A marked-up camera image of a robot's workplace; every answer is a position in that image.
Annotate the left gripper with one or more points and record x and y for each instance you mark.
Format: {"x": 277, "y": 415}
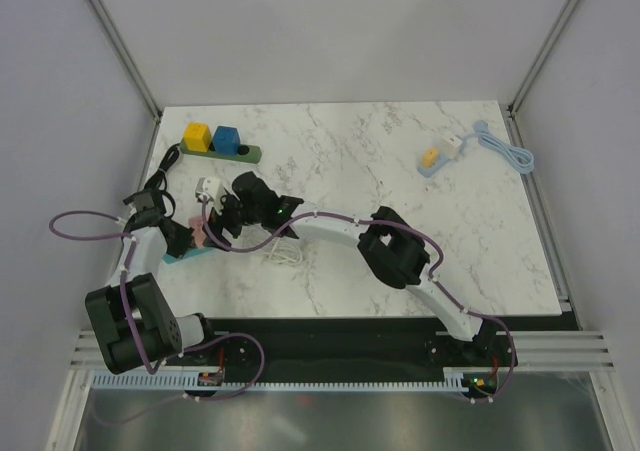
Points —
{"x": 186, "y": 240}

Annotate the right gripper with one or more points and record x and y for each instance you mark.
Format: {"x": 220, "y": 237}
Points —
{"x": 226, "y": 201}

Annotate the pink cube socket adapter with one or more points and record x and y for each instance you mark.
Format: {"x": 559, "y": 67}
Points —
{"x": 199, "y": 236}

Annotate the teal power strip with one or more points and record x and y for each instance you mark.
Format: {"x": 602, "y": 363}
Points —
{"x": 168, "y": 259}

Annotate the green power strip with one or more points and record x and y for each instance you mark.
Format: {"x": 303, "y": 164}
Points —
{"x": 248, "y": 154}

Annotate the blue cube plug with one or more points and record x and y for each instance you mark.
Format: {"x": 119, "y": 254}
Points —
{"x": 226, "y": 140}

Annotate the yellow cube plug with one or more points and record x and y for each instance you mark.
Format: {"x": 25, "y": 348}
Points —
{"x": 197, "y": 137}

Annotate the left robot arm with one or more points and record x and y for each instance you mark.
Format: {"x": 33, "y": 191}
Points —
{"x": 133, "y": 323}

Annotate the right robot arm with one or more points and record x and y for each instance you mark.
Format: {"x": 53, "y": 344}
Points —
{"x": 398, "y": 255}

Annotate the small yellow plug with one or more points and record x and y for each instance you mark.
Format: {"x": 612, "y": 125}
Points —
{"x": 430, "y": 157}

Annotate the small white plug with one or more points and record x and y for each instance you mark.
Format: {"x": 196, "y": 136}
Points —
{"x": 451, "y": 146}

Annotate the light blue power strip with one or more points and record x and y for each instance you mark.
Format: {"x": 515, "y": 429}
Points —
{"x": 430, "y": 172}

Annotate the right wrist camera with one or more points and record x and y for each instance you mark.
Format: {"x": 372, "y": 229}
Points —
{"x": 210, "y": 190}

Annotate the white cable duct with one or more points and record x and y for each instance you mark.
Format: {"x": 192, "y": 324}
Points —
{"x": 208, "y": 380}

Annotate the aluminium frame rail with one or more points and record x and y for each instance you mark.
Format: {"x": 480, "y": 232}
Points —
{"x": 536, "y": 351}

